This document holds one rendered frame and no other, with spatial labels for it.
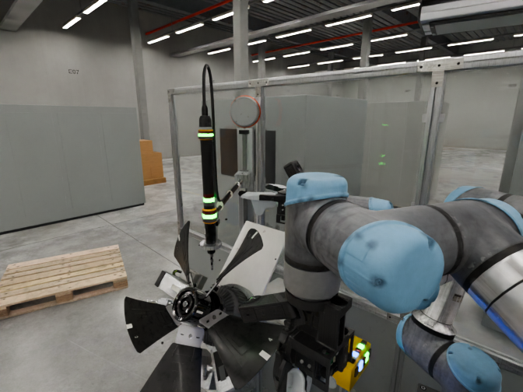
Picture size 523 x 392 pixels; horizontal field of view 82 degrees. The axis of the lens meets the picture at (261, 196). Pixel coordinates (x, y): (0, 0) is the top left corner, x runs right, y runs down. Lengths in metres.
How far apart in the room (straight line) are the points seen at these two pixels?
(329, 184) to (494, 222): 0.16
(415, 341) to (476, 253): 0.72
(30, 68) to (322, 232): 12.99
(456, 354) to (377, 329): 0.69
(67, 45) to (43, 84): 1.62
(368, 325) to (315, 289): 1.28
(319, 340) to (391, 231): 0.22
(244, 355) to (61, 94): 12.67
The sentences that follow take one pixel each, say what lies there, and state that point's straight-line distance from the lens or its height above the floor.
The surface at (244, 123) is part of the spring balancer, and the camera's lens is 1.58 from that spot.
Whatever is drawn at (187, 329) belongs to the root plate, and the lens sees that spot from 1.19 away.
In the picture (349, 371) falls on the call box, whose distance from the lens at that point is 1.15.
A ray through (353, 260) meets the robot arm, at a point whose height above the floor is 1.73.
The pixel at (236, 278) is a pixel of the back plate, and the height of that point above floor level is 1.16.
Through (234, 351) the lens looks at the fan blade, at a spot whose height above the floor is 1.18.
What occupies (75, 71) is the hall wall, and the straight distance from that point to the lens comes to 13.46.
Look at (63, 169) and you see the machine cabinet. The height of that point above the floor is 0.95.
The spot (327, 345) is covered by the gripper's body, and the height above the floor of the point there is 1.57.
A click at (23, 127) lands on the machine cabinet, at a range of 6.27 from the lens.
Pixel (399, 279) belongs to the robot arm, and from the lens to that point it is 0.27.
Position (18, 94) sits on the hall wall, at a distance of 13.02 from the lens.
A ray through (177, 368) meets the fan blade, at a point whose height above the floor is 1.05.
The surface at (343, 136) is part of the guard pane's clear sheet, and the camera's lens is 1.44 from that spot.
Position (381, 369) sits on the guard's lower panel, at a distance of 1.76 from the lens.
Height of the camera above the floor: 1.85
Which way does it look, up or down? 15 degrees down
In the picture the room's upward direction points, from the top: straight up
